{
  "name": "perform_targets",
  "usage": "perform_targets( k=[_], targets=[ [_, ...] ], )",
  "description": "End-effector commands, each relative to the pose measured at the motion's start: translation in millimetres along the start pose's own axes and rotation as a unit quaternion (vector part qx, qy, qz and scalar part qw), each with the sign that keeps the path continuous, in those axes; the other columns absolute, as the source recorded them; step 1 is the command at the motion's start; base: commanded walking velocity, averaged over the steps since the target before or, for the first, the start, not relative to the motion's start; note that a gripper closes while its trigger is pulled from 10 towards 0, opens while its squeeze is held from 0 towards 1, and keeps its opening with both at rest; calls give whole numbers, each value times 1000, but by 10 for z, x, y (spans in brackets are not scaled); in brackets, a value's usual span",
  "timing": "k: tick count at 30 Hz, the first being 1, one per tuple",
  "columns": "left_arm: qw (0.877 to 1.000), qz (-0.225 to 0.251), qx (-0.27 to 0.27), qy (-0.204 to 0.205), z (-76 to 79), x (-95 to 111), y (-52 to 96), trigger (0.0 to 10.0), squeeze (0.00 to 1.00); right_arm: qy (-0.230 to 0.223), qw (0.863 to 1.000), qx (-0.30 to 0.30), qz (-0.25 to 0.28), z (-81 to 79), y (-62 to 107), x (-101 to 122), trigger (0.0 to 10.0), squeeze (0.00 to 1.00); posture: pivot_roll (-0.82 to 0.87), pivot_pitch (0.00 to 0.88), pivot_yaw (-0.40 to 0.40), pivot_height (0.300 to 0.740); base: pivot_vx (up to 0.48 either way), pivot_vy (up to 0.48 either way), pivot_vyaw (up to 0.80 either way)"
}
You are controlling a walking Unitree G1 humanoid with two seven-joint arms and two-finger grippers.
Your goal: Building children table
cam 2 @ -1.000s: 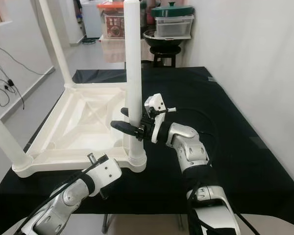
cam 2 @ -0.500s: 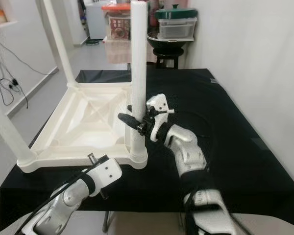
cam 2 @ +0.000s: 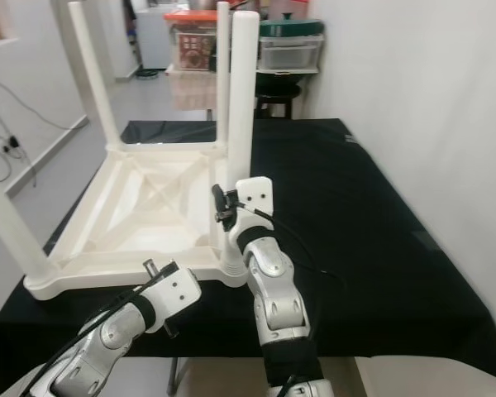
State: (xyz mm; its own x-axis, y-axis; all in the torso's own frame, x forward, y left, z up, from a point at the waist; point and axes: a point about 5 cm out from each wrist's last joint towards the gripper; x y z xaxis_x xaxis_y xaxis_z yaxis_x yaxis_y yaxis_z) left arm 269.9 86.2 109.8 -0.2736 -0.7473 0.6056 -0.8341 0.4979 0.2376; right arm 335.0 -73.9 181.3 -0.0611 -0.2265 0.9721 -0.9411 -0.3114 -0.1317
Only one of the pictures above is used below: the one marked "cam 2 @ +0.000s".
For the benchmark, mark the white plastic children table top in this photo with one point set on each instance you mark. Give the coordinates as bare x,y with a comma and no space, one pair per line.
140,207

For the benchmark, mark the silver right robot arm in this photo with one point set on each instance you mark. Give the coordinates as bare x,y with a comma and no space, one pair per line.
273,289

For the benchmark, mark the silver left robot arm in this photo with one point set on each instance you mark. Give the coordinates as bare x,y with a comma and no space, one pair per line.
107,339

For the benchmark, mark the beige side table cloth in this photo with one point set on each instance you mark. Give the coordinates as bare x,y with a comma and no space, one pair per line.
190,91

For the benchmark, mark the clear tape strip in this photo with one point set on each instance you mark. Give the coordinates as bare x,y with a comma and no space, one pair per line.
351,137

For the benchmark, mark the black round floor base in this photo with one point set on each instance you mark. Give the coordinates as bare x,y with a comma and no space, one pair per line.
145,73

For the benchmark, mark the orange lidded storage box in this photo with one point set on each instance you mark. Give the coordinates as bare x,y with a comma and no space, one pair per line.
190,45

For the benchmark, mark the clear plastic storage container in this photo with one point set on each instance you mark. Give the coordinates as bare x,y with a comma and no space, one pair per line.
291,54

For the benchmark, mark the grey cabinet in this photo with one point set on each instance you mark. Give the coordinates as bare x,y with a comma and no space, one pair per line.
153,41

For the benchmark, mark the green pot lid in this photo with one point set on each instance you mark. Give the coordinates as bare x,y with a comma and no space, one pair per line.
293,29

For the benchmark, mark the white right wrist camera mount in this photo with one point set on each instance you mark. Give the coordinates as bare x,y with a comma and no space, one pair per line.
255,198

